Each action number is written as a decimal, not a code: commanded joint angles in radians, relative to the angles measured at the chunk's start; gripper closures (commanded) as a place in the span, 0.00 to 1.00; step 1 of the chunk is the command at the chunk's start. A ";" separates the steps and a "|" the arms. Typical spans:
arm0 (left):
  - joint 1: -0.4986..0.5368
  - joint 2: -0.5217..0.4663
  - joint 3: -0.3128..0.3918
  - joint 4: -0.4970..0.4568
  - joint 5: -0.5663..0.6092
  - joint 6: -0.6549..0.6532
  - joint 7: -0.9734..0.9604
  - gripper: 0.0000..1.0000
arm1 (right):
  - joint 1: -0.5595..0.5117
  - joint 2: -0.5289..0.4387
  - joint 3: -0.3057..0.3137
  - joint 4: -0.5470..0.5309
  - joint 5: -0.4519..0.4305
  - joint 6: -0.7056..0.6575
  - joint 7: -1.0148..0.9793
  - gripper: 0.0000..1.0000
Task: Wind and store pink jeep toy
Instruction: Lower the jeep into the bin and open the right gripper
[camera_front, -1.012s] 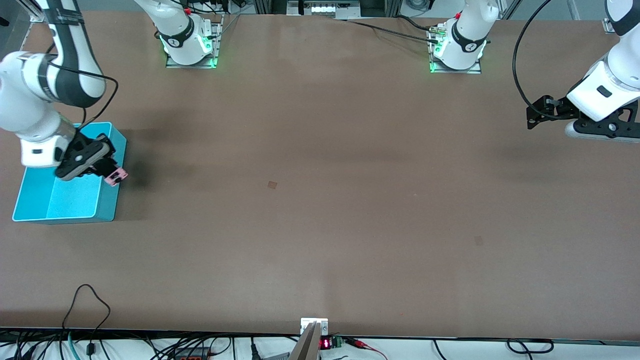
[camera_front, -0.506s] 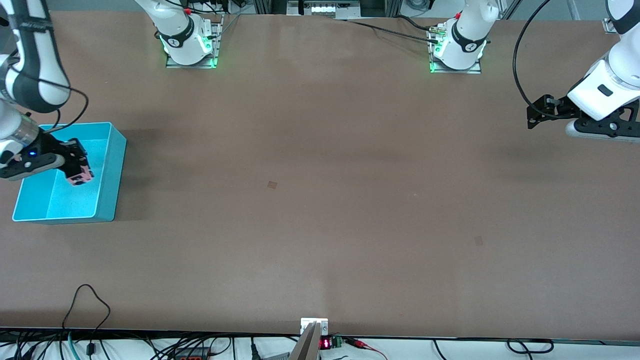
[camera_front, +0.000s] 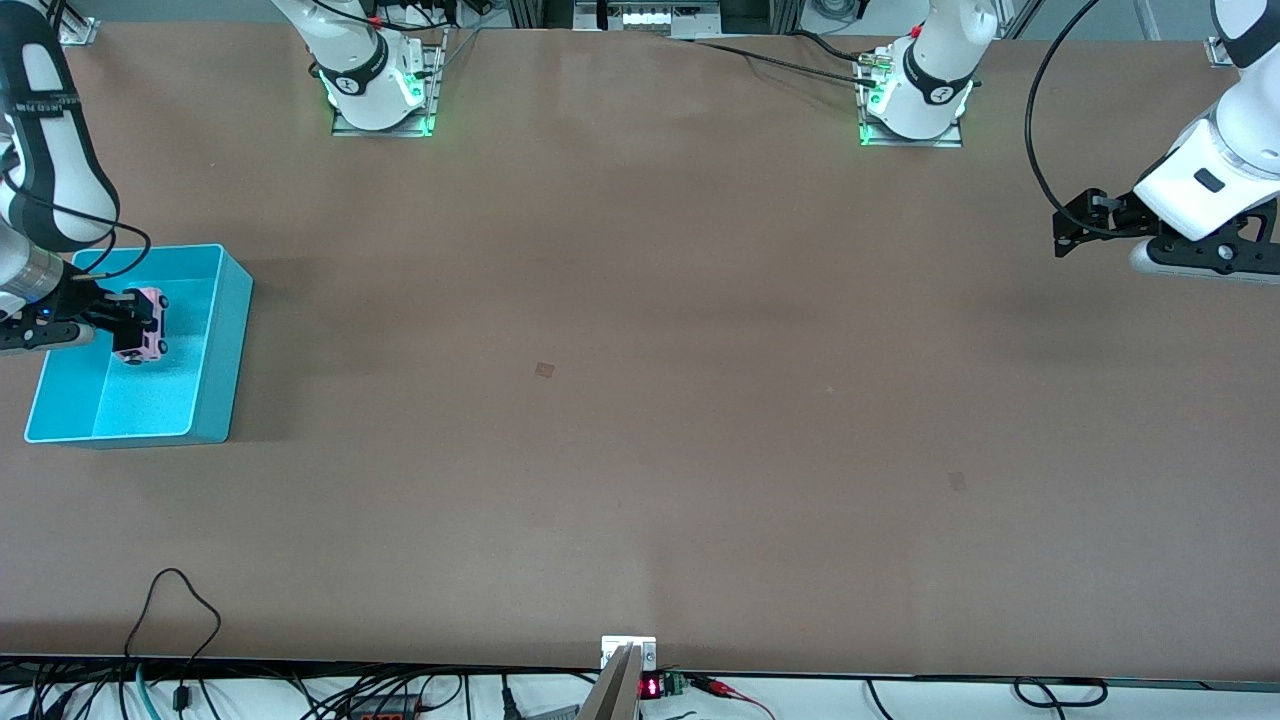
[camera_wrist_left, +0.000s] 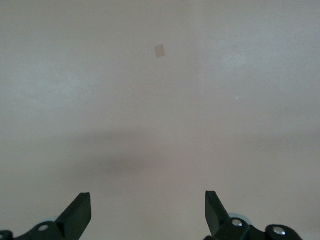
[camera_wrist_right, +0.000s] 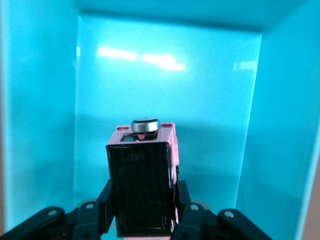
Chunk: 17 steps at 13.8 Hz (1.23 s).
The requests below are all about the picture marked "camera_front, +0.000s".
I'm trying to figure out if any pink jeep toy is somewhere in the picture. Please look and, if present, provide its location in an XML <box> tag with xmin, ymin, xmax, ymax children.
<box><xmin>112</xmin><ymin>287</ymin><xmax>169</xmax><ymax>366</ymax></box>

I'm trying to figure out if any blue plastic bin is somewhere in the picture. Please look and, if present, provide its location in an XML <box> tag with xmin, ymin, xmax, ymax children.
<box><xmin>23</xmin><ymin>244</ymin><xmax>254</xmax><ymax>447</ymax></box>

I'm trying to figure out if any metal equipment rack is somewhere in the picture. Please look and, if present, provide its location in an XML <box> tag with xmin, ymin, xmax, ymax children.
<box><xmin>575</xmin><ymin>0</ymin><xmax>721</xmax><ymax>39</ymax></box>

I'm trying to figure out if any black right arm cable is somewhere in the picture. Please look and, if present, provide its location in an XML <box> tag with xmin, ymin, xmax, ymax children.
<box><xmin>0</xmin><ymin>150</ymin><xmax>153</xmax><ymax>281</ymax></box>

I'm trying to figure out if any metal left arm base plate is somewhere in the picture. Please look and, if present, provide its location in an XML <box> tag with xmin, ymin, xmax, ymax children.
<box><xmin>858</xmin><ymin>55</ymin><xmax>964</xmax><ymax>149</ymax></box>

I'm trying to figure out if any black table cable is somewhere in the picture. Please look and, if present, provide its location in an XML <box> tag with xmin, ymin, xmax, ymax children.
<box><xmin>790</xmin><ymin>30</ymin><xmax>873</xmax><ymax>63</ymax></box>
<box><xmin>690</xmin><ymin>38</ymin><xmax>879</xmax><ymax>86</ymax></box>

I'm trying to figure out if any thin black cable loop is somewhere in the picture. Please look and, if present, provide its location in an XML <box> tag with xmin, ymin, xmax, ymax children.
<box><xmin>125</xmin><ymin>568</ymin><xmax>223</xmax><ymax>693</ymax></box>

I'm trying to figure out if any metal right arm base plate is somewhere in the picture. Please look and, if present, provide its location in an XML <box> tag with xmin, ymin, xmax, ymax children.
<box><xmin>331</xmin><ymin>28</ymin><xmax>447</xmax><ymax>138</ymax></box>

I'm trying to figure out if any black cable coil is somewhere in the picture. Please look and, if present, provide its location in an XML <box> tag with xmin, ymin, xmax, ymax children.
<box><xmin>1012</xmin><ymin>678</ymin><xmax>1109</xmax><ymax>709</ymax></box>

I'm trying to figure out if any red wire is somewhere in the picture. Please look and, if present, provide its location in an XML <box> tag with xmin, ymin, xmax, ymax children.
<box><xmin>690</xmin><ymin>676</ymin><xmax>776</xmax><ymax>720</ymax></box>

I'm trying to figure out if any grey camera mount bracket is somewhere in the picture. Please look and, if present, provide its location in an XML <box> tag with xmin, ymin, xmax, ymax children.
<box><xmin>578</xmin><ymin>636</ymin><xmax>658</xmax><ymax>720</ymax></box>

